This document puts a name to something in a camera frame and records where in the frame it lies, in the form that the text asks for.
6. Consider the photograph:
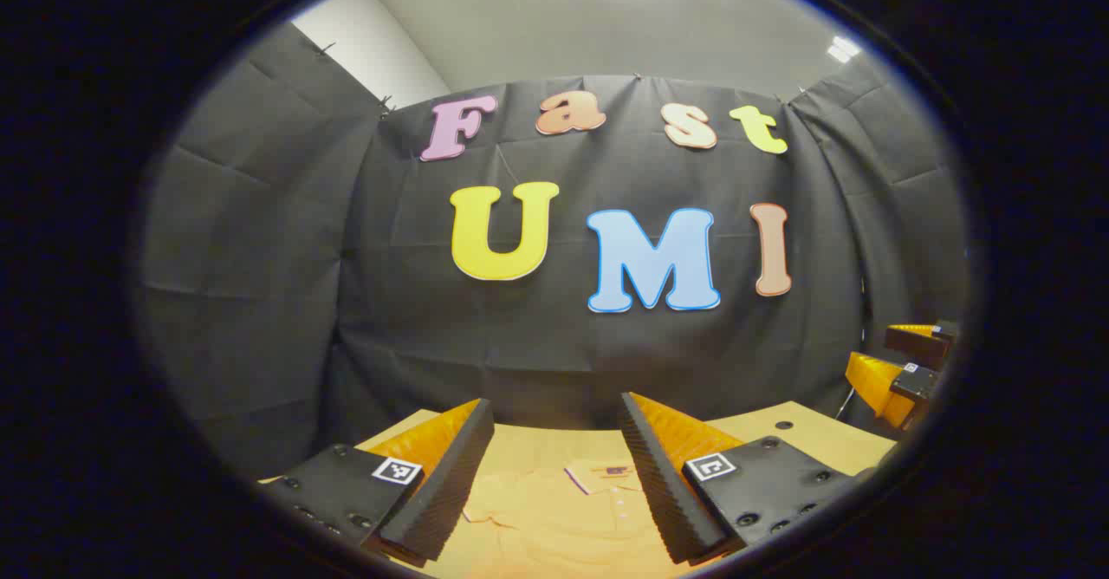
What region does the black backdrop cloth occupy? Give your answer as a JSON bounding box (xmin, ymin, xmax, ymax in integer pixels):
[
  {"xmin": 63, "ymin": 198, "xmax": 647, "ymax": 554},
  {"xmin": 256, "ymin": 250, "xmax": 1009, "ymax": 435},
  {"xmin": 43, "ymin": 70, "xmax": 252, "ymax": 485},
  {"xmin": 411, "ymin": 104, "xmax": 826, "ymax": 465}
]
[{"xmin": 139, "ymin": 23, "xmax": 971, "ymax": 480}]

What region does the orange T-shirt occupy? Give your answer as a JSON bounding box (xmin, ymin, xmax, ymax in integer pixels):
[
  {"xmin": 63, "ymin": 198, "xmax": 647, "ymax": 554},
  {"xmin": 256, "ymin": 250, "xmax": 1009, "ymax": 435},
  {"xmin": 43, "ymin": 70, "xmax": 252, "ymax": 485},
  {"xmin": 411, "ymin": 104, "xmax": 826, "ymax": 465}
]
[{"xmin": 433, "ymin": 462, "xmax": 681, "ymax": 579}]

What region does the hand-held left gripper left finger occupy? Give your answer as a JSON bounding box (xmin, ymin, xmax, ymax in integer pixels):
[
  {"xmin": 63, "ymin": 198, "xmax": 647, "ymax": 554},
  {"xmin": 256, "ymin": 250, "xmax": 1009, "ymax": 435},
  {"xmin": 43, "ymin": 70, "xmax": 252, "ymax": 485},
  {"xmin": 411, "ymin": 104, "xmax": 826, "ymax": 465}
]
[{"xmin": 260, "ymin": 398, "xmax": 496, "ymax": 569}]

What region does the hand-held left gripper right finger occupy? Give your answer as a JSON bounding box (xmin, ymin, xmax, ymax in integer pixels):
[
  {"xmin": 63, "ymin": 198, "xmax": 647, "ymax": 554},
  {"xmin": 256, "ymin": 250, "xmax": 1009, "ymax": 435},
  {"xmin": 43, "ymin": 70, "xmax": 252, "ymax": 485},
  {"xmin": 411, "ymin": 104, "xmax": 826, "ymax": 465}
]
[{"xmin": 619, "ymin": 392, "xmax": 876, "ymax": 565}]

